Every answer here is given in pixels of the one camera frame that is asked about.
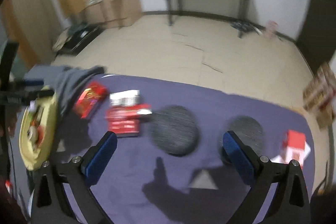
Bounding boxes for large black foam disc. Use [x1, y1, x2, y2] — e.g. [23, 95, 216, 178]
[149, 105, 201, 157]

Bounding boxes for grey cloth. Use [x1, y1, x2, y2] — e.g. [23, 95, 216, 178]
[24, 65, 105, 119]

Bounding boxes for black open suitcase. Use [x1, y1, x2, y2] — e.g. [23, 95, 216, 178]
[52, 22, 104, 56]

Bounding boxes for cardboard boxes on floor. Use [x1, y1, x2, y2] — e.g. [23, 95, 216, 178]
[302, 63, 335, 128]

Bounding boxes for dark door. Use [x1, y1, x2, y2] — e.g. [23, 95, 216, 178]
[296, 0, 335, 74]

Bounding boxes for pink package on floor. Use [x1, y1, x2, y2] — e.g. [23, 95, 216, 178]
[263, 20, 278, 41]

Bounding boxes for yellow oval plastic basin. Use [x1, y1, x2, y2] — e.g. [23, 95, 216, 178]
[19, 86, 58, 171]

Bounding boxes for silver and red box stack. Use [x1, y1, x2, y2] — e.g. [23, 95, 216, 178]
[105, 89, 152, 138]

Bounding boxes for red white carton box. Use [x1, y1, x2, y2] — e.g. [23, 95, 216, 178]
[271, 130, 311, 168]

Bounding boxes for small black foam disc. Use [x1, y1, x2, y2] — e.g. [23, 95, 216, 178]
[218, 115, 265, 165]

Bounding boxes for white fluffy plush toy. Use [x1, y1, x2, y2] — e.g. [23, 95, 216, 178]
[27, 101, 44, 150]

